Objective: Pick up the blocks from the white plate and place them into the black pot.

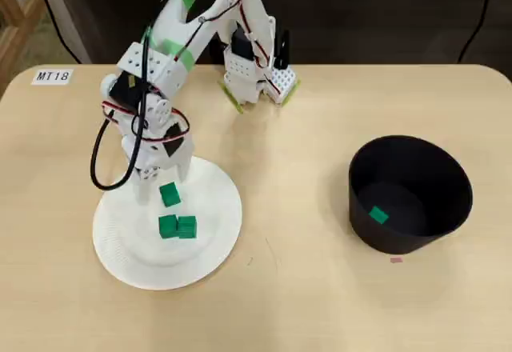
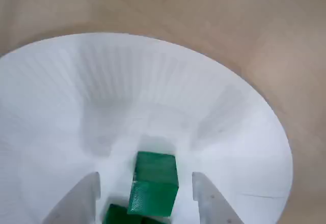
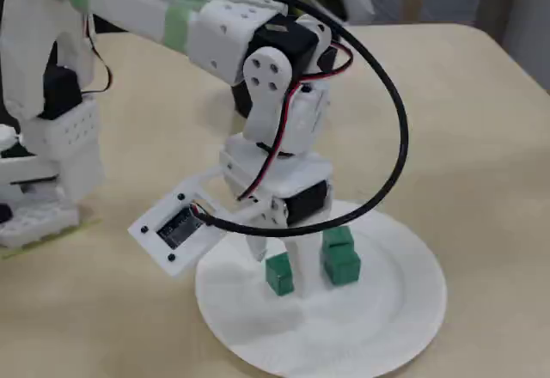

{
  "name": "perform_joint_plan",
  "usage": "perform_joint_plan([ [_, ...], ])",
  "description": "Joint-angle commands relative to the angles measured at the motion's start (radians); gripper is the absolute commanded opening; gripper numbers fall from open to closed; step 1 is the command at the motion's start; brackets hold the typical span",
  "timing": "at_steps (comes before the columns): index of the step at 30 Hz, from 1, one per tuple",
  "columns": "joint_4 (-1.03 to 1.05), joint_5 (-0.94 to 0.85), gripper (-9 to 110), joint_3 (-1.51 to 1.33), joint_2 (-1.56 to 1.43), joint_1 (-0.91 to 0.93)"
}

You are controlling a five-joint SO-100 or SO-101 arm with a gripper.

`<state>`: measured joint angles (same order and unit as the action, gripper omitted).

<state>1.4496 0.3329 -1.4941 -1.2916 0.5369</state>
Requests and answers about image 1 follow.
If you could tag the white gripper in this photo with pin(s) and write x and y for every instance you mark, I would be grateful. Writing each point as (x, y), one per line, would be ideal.
(146, 174)

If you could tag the green cube block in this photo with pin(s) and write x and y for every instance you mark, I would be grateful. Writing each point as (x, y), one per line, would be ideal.
(167, 227)
(187, 228)
(378, 214)
(170, 195)

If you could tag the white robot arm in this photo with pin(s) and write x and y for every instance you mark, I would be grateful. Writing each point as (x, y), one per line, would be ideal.
(172, 20)

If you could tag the white paper plate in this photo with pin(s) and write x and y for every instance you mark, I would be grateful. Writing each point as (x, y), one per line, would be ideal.
(160, 264)

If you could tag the black pot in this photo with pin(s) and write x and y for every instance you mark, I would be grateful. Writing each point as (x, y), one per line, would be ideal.
(400, 244)

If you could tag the white MT18 label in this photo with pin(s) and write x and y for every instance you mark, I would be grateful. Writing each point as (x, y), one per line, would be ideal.
(52, 76)

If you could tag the small pink sticker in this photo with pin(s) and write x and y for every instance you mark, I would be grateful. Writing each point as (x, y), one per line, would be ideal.
(397, 260)

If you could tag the yellow-green robot base plate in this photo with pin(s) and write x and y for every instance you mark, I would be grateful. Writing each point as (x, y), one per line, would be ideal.
(232, 98)

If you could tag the wooden furniture frame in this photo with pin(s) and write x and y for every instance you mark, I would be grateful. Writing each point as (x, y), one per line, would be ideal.
(8, 60)

